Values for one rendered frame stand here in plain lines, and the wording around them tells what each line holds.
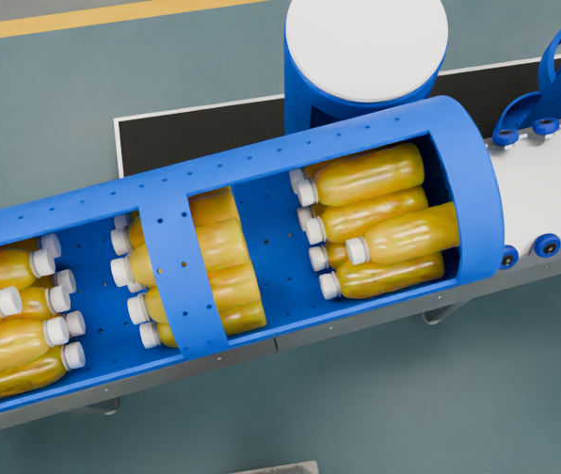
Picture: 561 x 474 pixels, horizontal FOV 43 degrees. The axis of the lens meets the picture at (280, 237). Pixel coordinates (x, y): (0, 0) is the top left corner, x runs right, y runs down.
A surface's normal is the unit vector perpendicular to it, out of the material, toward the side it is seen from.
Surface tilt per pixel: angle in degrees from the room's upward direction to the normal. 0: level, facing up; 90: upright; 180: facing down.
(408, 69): 0
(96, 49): 0
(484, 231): 41
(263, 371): 0
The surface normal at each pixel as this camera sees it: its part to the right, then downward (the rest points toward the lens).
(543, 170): -0.01, -0.25
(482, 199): 0.09, 0.12
